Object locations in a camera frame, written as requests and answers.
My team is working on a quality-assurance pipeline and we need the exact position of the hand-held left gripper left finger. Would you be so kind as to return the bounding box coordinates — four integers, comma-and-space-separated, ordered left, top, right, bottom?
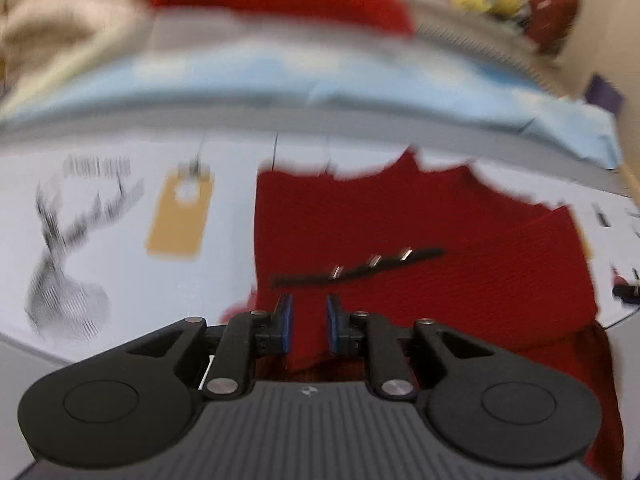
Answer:
125, 294, 296, 401

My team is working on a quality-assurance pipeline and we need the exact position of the deer printed bed sheet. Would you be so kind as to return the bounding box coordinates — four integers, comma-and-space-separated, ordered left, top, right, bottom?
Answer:
0, 130, 640, 363

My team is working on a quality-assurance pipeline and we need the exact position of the dark red cushion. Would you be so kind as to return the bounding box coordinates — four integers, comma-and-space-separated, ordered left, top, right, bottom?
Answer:
522, 0, 584, 56

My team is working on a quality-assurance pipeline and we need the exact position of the dark red knit sweater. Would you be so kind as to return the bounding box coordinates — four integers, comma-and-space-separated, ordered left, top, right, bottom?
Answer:
220, 147, 623, 480

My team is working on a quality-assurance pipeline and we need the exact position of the folded cream fleece blanket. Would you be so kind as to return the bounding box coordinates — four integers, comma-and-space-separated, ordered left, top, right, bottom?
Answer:
0, 0, 158, 118

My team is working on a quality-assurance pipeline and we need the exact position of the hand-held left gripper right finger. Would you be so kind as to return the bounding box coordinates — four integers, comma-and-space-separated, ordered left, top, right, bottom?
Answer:
325, 294, 496, 402

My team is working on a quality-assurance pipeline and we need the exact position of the purple bag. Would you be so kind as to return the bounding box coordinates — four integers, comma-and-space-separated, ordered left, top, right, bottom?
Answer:
585, 74, 627, 122

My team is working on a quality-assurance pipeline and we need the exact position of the wooden bed frame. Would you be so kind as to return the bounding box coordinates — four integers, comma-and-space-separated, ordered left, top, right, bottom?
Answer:
619, 162, 640, 203

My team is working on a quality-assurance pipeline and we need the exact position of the grey bed mat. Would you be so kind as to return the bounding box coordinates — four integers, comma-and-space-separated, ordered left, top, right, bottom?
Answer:
0, 305, 640, 480

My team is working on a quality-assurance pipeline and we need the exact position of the light blue bed sheet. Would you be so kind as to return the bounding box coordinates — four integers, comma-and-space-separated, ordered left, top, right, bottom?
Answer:
0, 50, 622, 171

